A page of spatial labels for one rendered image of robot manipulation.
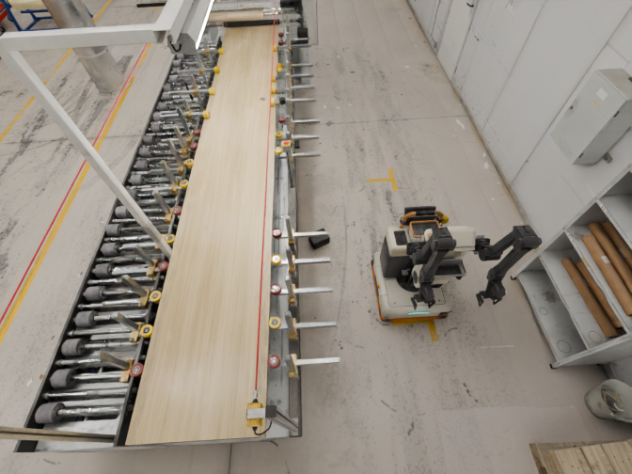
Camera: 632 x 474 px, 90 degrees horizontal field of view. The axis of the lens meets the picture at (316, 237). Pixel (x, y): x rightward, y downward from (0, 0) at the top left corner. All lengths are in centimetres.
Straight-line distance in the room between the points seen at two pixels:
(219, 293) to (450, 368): 209
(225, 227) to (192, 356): 103
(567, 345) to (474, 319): 73
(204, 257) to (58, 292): 208
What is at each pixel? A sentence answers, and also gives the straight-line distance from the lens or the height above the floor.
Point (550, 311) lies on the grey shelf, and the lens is 367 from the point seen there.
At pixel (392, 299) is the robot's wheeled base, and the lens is 299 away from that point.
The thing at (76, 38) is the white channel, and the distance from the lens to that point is 168.
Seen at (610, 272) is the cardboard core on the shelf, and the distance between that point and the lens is 301.
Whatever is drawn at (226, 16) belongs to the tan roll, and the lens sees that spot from 568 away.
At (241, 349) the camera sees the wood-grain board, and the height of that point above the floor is 90.
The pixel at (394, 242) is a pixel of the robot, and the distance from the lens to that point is 264.
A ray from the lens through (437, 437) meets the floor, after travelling 310.
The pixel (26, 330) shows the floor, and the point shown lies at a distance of 429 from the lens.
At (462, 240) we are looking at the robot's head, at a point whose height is 135.
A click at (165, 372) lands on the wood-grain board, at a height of 90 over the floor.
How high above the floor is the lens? 297
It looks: 56 degrees down
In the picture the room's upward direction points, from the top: 3 degrees counter-clockwise
